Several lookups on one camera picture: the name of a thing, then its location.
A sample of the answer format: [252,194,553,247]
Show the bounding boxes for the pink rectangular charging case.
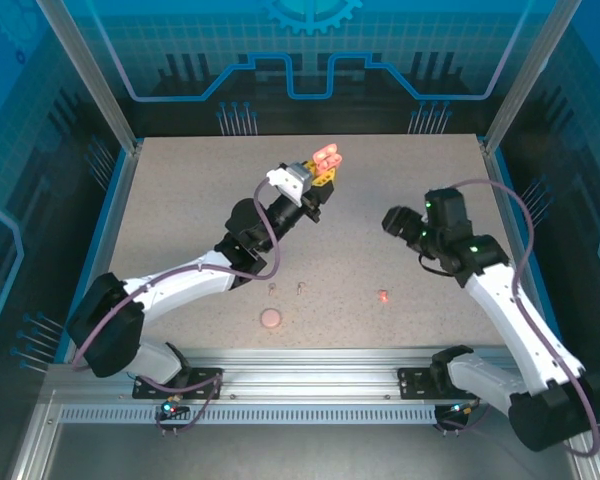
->
[311,142,345,170]

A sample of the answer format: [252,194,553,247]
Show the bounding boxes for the blue table edge strip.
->
[494,147,571,364]
[54,144,134,364]

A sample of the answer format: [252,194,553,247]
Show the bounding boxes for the small LED connector board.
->
[160,393,189,419]
[447,399,476,419]

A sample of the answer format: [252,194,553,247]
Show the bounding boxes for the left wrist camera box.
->
[266,162,315,207]

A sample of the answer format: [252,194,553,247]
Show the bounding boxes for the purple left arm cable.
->
[71,177,284,436]

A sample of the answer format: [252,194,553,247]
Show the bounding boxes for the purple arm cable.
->
[71,177,284,436]
[439,178,600,457]

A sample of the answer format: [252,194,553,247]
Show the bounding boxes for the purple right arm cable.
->
[439,178,600,457]

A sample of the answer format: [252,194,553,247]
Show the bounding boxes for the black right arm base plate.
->
[397,367,490,401]

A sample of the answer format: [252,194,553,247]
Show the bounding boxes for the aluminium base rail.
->
[44,347,579,407]

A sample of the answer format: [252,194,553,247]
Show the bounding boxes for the aluminium frame post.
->
[34,0,144,154]
[482,0,586,156]

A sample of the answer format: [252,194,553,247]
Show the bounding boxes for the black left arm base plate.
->
[132,367,225,401]

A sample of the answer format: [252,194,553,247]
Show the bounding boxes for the slotted aluminium cable duct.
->
[58,405,444,427]

